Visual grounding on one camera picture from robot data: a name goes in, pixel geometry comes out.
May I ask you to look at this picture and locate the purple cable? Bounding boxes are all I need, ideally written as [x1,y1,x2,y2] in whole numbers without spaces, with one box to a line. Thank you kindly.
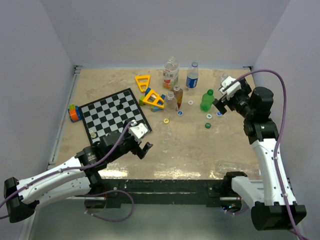
[0,120,133,220]
[223,69,311,240]

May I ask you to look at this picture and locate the light blue toy block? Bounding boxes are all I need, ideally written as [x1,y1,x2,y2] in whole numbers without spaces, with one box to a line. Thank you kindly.
[151,106,162,112]

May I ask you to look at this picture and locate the yellow bottle cap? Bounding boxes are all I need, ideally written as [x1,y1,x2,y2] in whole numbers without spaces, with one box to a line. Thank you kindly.
[163,118,170,124]

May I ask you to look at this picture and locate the black white chessboard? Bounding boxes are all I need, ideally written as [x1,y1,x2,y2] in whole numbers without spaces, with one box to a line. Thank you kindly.
[79,88,152,145]

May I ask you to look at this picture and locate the yellow triangle frame far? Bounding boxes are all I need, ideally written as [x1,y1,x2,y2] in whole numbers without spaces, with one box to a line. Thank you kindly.
[135,75,151,93]

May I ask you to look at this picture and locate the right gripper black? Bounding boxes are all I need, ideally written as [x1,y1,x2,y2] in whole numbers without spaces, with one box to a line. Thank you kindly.
[213,76,255,119]

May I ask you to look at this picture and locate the green soda bottle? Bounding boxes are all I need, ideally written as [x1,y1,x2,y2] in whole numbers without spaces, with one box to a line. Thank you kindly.
[200,89,215,112]

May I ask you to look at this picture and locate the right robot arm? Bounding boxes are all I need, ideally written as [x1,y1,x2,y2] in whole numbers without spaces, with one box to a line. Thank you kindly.
[213,76,307,231]

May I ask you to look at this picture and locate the amber tea bottle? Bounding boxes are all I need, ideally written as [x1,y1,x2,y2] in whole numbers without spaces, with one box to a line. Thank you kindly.
[172,84,183,110]

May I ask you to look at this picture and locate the clear empty bottle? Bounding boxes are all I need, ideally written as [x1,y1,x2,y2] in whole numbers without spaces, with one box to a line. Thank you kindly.
[164,91,178,112]

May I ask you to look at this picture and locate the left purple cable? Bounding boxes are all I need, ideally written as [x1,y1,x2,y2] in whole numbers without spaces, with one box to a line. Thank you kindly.
[0,120,133,220]

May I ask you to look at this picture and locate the colourful toy block car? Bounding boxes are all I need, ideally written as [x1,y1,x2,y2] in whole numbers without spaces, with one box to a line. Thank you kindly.
[68,104,81,123]

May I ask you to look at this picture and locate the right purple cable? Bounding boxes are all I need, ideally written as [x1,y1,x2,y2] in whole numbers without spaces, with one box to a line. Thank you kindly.
[223,69,311,240]

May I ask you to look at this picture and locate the fruit tea bottle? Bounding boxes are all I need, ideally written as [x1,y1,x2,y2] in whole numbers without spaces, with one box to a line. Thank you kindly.
[162,56,180,89]

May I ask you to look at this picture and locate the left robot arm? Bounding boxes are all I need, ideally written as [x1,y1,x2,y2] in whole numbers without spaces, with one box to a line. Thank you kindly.
[0,131,153,223]

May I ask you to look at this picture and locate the yellow triangle frame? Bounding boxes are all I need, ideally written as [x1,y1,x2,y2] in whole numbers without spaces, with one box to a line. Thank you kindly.
[135,75,151,93]
[143,89,164,109]

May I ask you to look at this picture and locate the crushed clear bottle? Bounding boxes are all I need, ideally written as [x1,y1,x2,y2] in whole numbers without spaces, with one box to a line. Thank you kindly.
[215,161,261,177]

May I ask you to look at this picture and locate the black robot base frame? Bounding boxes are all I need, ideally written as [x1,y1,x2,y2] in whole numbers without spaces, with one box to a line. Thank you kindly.
[99,179,245,212]

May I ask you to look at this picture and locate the green toy block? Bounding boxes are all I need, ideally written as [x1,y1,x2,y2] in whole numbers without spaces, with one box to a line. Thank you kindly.
[139,96,145,106]

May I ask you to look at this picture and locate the beige chess piece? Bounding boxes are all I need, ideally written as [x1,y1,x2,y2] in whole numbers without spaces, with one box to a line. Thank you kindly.
[89,130,97,139]

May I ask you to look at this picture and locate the clear plastic bottle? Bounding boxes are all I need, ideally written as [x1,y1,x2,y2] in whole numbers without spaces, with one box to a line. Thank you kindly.
[220,73,229,82]

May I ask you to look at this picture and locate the dark blue block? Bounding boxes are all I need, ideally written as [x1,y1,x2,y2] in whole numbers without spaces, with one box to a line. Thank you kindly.
[145,87,151,96]

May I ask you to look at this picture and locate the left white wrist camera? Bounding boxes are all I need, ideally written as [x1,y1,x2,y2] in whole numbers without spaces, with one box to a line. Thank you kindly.
[128,122,149,144]

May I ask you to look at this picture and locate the blue label water bottle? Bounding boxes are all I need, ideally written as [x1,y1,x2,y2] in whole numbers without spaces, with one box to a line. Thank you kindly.
[186,61,199,89]

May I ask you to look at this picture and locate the yellow triangle frame near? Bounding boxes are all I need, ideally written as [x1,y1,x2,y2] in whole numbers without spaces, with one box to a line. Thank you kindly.
[143,89,164,109]

